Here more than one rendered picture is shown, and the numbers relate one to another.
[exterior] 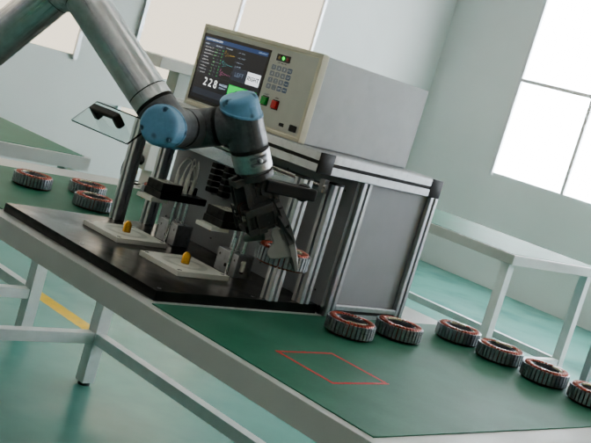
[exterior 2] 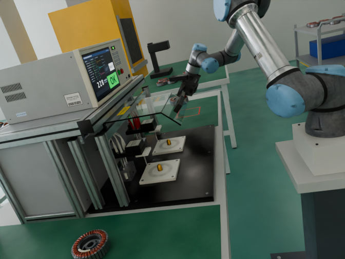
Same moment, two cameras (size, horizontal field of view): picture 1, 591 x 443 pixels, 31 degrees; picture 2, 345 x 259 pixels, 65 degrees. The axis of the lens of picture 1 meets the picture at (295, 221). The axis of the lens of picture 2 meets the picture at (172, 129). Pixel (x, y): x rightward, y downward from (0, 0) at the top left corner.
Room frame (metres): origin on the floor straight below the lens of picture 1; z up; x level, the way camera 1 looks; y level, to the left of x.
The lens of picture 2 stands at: (2.93, 1.29, 1.32)
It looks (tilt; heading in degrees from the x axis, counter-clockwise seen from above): 21 degrees down; 240
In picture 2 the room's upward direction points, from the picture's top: 15 degrees counter-clockwise
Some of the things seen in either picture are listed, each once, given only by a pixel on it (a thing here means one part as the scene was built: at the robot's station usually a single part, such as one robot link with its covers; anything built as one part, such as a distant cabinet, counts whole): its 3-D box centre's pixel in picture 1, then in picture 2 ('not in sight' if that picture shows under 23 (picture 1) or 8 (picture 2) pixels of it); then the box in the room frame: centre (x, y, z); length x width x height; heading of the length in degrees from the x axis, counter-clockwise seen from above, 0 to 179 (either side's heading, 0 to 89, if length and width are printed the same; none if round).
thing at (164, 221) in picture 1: (174, 231); (127, 171); (2.61, 0.29, 0.80); 0.07 x 0.05 x 0.06; 46
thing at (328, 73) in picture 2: not in sight; (324, 84); (2.03, 0.82, 1.02); 0.13 x 0.12 x 0.14; 166
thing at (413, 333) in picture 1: (398, 329); not in sight; (2.37, -0.30, 0.77); 0.11 x 0.11 x 0.04
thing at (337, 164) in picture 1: (287, 142); (79, 105); (2.65, 0.08, 1.09); 0.68 x 0.44 x 0.05; 46
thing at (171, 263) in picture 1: (184, 265); (169, 145); (2.33, 0.21, 0.78); 0.15 x 0.15 x 0.01; 46
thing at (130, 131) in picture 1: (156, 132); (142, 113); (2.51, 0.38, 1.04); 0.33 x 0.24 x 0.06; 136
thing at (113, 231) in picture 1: (125, 234); (160, 171); (2.50, 0.39, 0.78); 0.15 x 0.15 x 0.01; 46
